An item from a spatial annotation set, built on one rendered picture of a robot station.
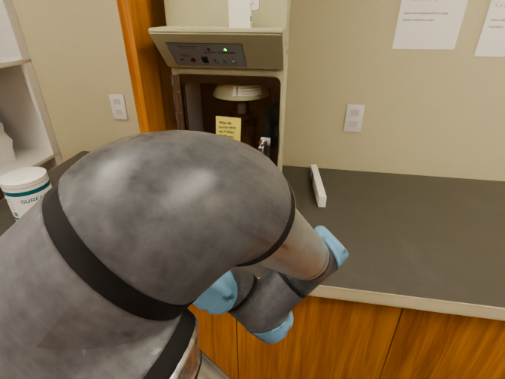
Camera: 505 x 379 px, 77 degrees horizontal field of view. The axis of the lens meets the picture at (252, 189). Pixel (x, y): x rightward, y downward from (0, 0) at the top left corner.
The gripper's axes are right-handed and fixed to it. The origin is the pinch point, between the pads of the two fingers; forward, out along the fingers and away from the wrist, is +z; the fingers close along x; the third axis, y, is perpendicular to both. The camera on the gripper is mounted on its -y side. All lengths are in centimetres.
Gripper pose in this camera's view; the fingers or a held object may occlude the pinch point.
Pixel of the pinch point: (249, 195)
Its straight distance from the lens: 79.9
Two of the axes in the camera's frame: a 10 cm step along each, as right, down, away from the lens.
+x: -9.9, -0.9, 1.3
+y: 0.1, -8.7, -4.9
